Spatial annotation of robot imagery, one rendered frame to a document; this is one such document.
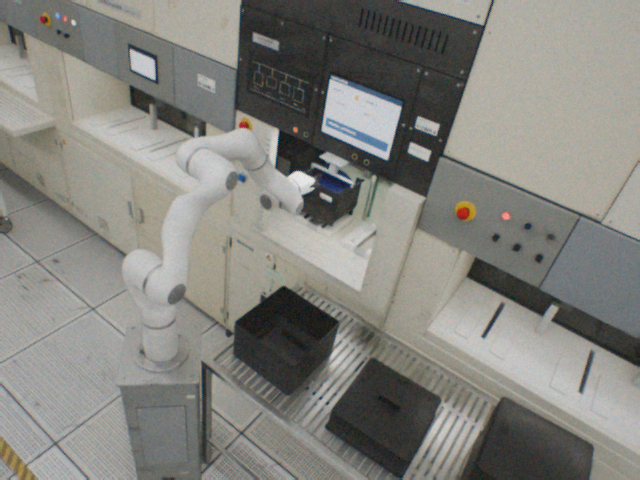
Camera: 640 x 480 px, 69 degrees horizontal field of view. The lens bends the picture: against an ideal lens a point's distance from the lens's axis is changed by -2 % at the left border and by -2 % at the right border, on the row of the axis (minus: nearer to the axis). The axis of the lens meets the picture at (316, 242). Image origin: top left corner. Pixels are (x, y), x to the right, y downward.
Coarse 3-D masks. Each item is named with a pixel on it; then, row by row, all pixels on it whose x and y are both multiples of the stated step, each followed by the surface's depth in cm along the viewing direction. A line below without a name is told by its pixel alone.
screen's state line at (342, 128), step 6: (330, 120) 169; (330, 126) 170; (336, 126) 168; (342, 126) 167; (348, 126) 165; (342, 132) 168; (348, 132) 166; (354, 132) 165; (360, 132) 163; (354, 138) 166; (360, 138) 164; (366, 138) 163; (372, 138) 162; (372, 144) 163; (378, 144) 161; (384, 144) 160; (384, 150) 161
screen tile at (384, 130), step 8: (368, 104) 157; (376, 104) 155; (384, 104) 153; (376, 112) 156; (384, 112) 155; (368, 120) 159; (384, 120) 156; (392, 120) 154; (368, 128) 161; (376, 128) 159; (384, 128) 157; (392, 128) 156; (384, 136) 159
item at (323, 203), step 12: (324, 156) 212; (336, 156) 214; (312, 168) 222; (324, 168) 219; (336, 168) 214; (348, 180) 214; (360, 180) 220; (312, 192) 216; (324, 192) 212; (348, 192) 215; (312, 204) 219; (324, 204) 215; (336, 204) 211; (348, 204) 222; (324, 216) 218; (336, 216) 216
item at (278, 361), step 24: (288, 288) 183; (264, 312) 181; (288, 312) 190; (312, 312) 180; (240, 336) 167; (264, 336) 184; (288, 336) 183; (312, 336) 187; (264, 360) 164; (288, 360) 176; (312, 360) 167; (288, 384) 161
